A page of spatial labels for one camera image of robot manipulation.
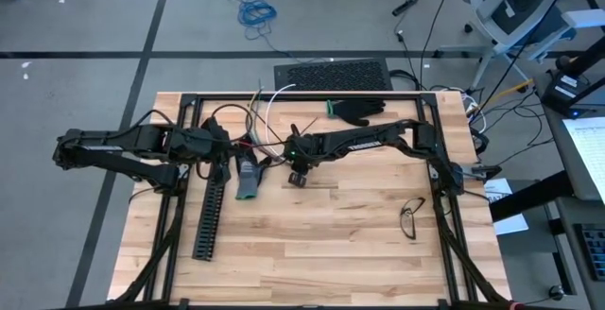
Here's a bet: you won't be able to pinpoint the white paper sheet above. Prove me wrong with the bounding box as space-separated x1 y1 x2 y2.
484 177 530 237

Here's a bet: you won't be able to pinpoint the open laptop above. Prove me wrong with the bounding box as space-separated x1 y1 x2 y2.
561 115 605 203

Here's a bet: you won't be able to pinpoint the black power strip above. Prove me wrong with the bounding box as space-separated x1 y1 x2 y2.
391 0 421 18

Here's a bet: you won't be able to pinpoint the black zip tie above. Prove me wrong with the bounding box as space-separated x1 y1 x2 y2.
300 116 320 136

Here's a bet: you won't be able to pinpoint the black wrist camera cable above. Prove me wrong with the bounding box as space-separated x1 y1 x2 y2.
112 108 177 135

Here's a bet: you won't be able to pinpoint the black looped cable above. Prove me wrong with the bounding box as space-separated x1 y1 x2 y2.
128 185 160 205

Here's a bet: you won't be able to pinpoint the grey desk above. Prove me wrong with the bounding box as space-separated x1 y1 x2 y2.
489 35 605 310

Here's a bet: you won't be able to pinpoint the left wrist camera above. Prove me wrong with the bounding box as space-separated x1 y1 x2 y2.
200 115 222 134

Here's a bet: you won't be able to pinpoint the black work glove green cuff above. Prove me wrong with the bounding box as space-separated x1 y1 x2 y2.
234 151 285 201
325 97 387 127

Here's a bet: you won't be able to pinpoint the black control box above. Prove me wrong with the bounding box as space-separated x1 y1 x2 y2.
540 70 593 118

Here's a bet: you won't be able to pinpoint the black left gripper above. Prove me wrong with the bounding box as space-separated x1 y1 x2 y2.
191 128 246 182

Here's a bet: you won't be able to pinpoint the black slotted cable duct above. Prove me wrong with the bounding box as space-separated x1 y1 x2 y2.
191 172 233 262

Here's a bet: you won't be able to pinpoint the black keyboard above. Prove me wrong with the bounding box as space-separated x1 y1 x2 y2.
573 223 605 283

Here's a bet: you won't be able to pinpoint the yellow extension cable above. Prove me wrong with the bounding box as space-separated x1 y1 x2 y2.
475 79 536 113

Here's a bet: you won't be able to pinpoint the black aluminium table frame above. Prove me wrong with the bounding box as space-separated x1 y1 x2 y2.
107 90 514 310

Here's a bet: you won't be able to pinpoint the black-rimmed eyeglasses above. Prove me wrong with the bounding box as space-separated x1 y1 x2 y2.
397 197 427 242

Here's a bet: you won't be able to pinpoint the blue coiled cable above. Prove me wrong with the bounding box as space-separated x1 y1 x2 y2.
215 0 332 63

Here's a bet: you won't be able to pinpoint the grey office chair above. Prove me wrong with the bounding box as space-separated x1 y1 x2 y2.
434 0 580 92

